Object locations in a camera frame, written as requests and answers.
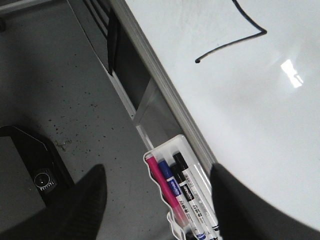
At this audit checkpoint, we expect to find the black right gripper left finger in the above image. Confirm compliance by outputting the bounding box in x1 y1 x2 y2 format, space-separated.
0 164 107 240

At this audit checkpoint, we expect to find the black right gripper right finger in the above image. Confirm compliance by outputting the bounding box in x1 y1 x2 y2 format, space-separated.
210 163 320 240

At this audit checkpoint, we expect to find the blue-capped whiteboard marker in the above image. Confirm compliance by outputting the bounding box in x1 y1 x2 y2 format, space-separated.
158 160 207 240

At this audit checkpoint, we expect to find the lower black-capped whiteboard marker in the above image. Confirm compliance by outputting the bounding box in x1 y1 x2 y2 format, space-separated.
170 164 216 240

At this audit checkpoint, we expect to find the black-capped whiteboard marker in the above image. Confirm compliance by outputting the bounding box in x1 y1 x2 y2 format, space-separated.
170 164 216 240
173 152 220 234

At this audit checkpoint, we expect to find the upper black-capped whiteboard marker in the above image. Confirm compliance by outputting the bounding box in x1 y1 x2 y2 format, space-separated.
173 152 220 234

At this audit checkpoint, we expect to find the pink-capped whiteboard marker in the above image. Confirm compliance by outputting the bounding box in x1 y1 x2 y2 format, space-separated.
145 153 189 228

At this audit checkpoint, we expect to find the white marker tray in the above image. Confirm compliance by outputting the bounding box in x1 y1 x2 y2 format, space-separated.
143 134 222 240

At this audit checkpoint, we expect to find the black slatted chair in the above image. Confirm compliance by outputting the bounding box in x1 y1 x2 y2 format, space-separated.
83 0 121 76

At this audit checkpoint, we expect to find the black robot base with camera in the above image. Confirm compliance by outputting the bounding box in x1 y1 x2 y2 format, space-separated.
0 125 75 219

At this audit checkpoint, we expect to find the white whiteboard with aluminium frame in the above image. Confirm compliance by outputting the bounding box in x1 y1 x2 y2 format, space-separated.
112 0 320 230

